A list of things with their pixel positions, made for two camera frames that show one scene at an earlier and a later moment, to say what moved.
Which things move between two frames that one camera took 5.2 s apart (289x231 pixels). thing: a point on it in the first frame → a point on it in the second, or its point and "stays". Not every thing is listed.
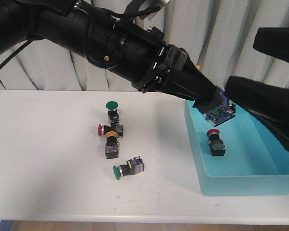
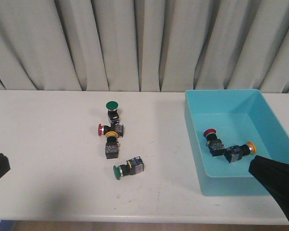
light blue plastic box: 258,160 stays
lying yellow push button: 111,147 stays
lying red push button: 117,128 stays
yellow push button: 221,115 → 235,153
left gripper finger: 209,102 → 0,165
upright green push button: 112,106 stays
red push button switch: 216,146 stays
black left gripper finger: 276,107 → 282,179
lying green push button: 133,166 stays
